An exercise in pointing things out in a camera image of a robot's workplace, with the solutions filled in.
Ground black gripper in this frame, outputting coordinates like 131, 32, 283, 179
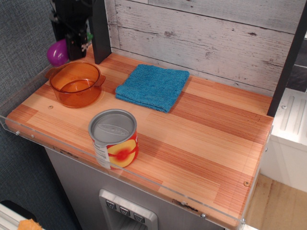
49, 0, 93, 61

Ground purple toy eggplant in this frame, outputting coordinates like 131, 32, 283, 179
46, 33, 94, 68

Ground orange transparent plastic pot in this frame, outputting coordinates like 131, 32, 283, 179
45, 62, 106, 108

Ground peach can with grey lid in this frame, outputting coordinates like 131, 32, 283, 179
88, 109, 139, 169

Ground folded blue towel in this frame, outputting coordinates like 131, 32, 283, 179
116, 64, 190, 113

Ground clear acrylic table guard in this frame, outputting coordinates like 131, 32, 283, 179
0, 33, 274, 228

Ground grey cabinet with dispenser panel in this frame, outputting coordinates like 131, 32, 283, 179
46, 149, 221, 230

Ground black and orange object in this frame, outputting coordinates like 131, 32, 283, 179
0, 200, 44, 230

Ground white ridged appliance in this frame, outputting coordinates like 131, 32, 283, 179
260, 89, 307, 192

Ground dark left frame post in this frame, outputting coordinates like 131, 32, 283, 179
89, 0, 111, 64

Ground dark frame post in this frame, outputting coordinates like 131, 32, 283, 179
89, 0, 111, 64
267, 1, 307, 117

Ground dark right frame post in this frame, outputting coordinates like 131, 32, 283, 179
267, 1, 307, 117

